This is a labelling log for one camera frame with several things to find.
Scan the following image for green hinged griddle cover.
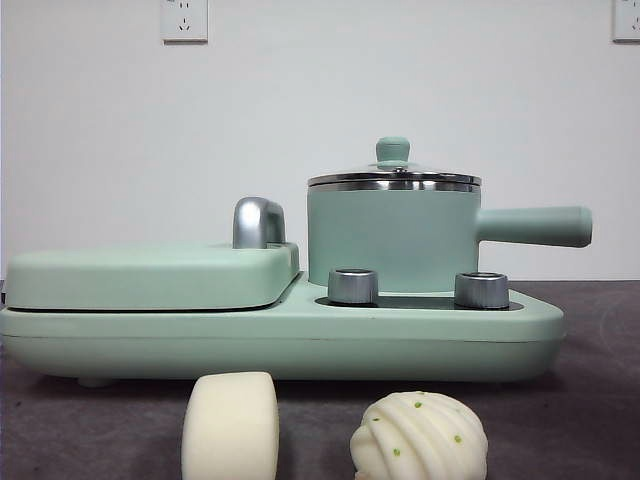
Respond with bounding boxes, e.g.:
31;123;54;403
3;241;302;313

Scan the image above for plain white steamed bun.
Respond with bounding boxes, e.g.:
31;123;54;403
181;371;280;480

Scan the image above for glass pot lid green knob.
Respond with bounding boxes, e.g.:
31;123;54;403
306;136;483;186

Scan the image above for white wall socket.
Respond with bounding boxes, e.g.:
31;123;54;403
160;0;209;44
612;0;640;43

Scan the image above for twisted white bun green specks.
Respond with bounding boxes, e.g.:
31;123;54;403
349;390;490;480

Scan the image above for silver control knob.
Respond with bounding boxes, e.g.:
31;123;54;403
327;268;381;305
453;271;511;309

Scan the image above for green breakfast machine base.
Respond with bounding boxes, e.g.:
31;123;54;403
0;272;567;389

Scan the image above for silver griddle cover handle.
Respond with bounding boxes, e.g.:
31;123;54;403
232;196;288;250

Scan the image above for green pot with side handle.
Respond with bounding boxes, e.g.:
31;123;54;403
305;180;594;296

